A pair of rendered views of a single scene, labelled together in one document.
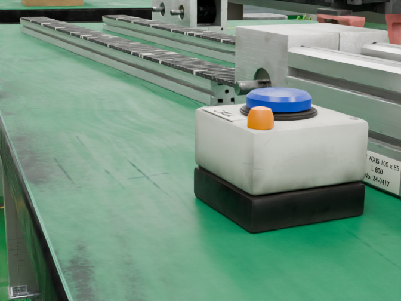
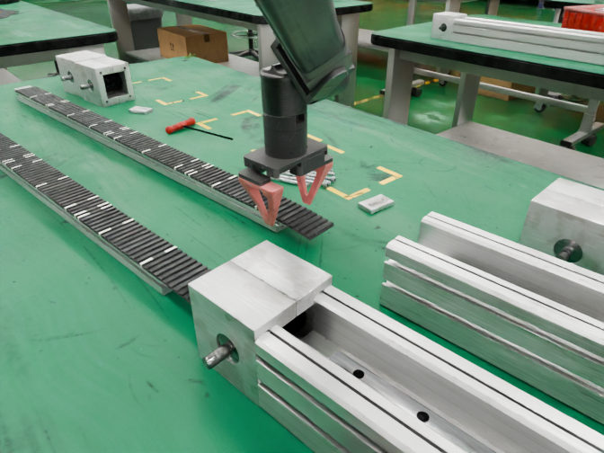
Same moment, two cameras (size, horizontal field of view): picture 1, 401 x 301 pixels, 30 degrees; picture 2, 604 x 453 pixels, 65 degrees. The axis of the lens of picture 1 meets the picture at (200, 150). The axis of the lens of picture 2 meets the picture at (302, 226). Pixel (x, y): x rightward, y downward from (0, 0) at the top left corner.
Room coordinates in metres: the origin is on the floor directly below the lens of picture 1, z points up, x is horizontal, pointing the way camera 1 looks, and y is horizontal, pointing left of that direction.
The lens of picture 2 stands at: (0.32, 0.00, 1.14)
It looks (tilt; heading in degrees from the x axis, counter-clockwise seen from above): 32 degrees down; 338
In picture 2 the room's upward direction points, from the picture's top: straight up
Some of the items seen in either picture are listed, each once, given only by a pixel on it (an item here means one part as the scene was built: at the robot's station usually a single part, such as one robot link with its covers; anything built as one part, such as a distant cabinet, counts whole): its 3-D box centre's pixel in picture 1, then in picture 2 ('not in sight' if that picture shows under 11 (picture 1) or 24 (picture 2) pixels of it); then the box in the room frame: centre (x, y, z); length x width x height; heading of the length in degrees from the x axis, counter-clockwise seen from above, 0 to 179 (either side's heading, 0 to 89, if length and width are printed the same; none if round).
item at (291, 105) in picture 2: not in sight; (287, 89); (0.87, -0.21, 0.98); 0.07 x 0.06 x 0.07; 116
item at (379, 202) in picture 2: not in sight; (376, 204); (0.88, -0.35, 0.78); 0.05 x 0.03 x 0.01; 104
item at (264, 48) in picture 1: (295, 83); (253, 324); (0.65, -0.08, 0.83); 0.12 x 0.09 x 0.10; 115
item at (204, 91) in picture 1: (93, 46); (19, 165); (1.23, 0.18, 0.79); 0.96 x 0.04 x 0.03; 25
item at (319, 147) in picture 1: (288, 156); not in sight; (0.45, -0.06, 0.81); 0.10 x 0.08 x 0.06; 115
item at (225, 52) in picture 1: (197, 42); (117, 137); (1.31, 0.01, 0.79); 0.96 x 0.04 x 0.03; 25
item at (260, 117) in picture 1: (260, 116); not in sight; (0.41, -0.03, 0.85); 0.01 x 0.01 x 0.01
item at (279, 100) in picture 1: (278, 106); not in sight; (0.45, -0.05, 0.84); 0.04 x 0.04 x 0.02
